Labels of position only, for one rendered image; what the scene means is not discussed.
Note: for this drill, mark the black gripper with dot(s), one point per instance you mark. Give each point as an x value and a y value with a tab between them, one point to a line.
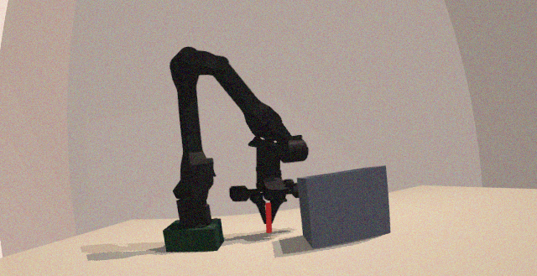
242	193

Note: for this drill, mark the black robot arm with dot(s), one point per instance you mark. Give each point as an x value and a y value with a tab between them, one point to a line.
196	171

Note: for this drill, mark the red peg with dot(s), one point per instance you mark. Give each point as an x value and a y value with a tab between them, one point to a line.
268	218

